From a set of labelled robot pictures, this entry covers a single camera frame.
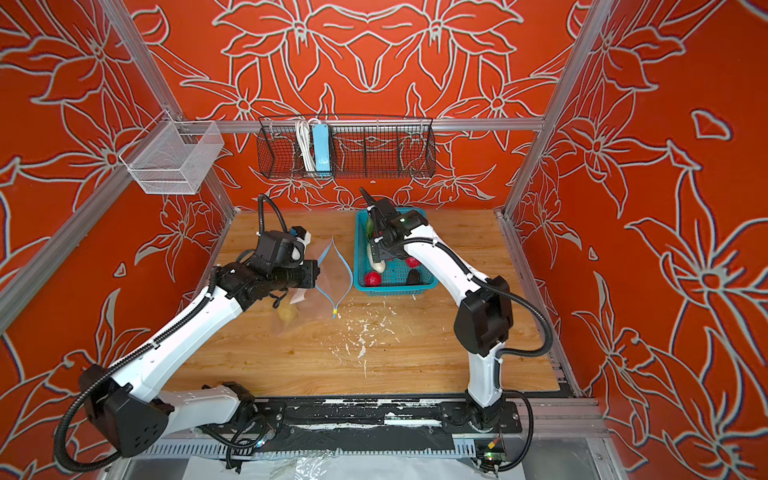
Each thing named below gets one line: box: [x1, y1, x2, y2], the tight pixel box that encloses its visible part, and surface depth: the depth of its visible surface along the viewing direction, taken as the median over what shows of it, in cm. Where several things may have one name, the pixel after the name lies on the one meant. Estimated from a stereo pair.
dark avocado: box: [408, 269, 421, 285], surface depth 99 cm
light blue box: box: [312, 124, 331, 172], surface depth 92 cm
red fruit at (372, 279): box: [364, 271, 382, 287], surface depth 97 cm
